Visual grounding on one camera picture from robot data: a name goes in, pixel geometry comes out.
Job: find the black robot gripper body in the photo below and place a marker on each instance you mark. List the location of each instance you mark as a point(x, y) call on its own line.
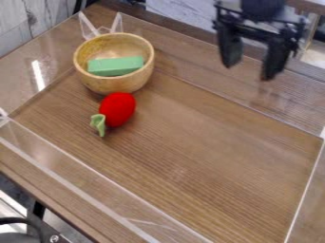
point(258, 19)

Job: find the red felt fruit green leaf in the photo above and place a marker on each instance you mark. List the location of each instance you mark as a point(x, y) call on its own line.
point(115, 111)

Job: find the green rectangular block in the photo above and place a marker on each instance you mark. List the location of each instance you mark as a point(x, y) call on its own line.
point(114, 66)

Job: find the clear acrylic tray wall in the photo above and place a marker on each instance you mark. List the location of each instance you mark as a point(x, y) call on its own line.
point(217, 164)

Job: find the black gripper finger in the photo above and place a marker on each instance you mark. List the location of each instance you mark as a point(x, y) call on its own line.
point(230, 45)
point(278, 49)

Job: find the black metal table frame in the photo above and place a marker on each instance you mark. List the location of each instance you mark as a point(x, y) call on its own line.
point(55, 231)

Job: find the wooden bowl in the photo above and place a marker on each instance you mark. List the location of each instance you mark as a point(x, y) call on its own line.
point(115, 45)

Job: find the metal table leg background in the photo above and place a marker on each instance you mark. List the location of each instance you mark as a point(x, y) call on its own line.
point(313, 19)

